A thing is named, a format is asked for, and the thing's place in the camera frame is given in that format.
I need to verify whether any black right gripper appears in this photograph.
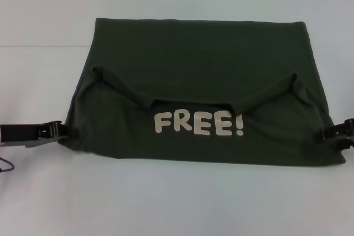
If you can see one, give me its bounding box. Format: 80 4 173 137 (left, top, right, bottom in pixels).
320 118 354 149

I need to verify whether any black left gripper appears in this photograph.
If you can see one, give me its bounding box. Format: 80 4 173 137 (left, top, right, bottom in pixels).
0 119 81 149

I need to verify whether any dark green t-shirt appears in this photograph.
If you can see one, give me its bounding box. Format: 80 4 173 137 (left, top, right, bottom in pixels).
59 17 347 171

